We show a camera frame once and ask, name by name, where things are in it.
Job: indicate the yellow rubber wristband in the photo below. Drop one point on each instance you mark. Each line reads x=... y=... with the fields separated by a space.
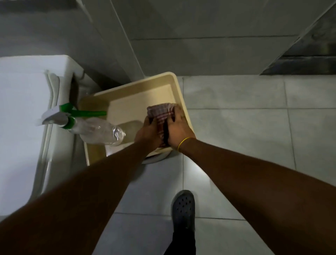
x=183 y=143

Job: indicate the red checkered cloth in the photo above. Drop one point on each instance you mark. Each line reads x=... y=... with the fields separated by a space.
x=161 y=115

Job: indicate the person's left thumb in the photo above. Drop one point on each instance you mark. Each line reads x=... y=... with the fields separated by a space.
x=153 y=122

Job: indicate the person's right fingers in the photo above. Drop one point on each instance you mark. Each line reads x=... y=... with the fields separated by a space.
x=176 y=113

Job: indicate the person's left hand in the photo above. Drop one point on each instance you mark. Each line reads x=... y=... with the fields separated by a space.
x=148 y=132

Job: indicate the person's right forearm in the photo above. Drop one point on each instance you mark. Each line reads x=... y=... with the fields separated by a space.
x=262 y=194

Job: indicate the clear spray bottle green trigger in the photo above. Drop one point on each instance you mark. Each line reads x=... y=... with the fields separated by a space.
x=89 y=126

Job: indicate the white toilet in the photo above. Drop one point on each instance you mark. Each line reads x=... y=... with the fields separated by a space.
x=28 y=131

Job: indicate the cream plastic tray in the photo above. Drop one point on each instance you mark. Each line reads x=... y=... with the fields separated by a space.
x=136 y=105

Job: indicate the person's dark trouser leg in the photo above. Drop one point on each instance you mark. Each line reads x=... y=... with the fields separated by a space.
x=181 y=243

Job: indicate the dark clog shoe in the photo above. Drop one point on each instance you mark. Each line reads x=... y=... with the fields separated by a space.
x=183 y=208

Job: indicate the person's left forearm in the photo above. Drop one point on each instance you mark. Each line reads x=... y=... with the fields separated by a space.
x=76 y=199

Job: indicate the person's right hand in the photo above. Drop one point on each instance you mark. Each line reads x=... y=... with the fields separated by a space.
x=178 y=131

